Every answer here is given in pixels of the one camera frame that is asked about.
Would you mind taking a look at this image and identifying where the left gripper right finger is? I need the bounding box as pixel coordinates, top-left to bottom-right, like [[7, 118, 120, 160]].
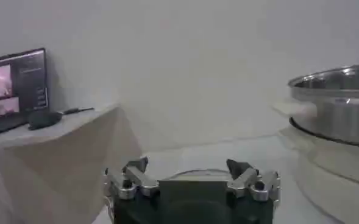
[[226, 158, 282, 203]]

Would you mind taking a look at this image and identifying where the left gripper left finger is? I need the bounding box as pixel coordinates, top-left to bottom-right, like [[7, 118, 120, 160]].
[[104, 156, 160, 200]]

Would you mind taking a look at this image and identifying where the black computer mouse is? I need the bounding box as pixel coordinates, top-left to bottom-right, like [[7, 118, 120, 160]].
[[27, 110, 65, 131]]

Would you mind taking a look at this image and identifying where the white side table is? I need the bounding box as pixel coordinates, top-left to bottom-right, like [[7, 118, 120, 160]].
[[0, 103, 144, 224]]

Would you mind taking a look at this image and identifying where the white steamer base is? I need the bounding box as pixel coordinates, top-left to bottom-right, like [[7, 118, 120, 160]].
[[278, 125, 359, 224]]

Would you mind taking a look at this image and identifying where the steel steamer pot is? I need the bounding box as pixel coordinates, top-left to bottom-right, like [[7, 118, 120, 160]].
[[287, 62, 359, 149]]

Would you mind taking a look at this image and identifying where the black laptop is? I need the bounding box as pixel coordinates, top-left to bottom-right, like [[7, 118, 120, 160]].
[[0, 47, 49, 139]]

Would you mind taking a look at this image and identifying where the thin black cable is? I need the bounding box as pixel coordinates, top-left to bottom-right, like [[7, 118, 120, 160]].
[[62, 107, 95, 116]]

